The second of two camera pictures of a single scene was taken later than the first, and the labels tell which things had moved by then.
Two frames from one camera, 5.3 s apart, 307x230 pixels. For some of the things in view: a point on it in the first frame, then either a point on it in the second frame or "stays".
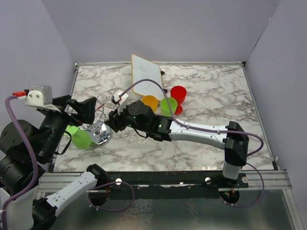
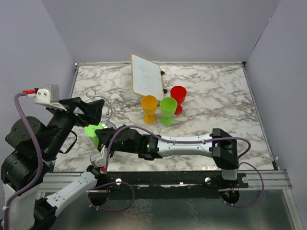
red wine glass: x=179 y=93 stays
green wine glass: x=165 y=109 stays
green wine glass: x=80 y=139 to x=89 y=131
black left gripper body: x=57 y=122 stays
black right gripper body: x=121 y=119 to x=107 y=141
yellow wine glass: x=151 y=100 stays
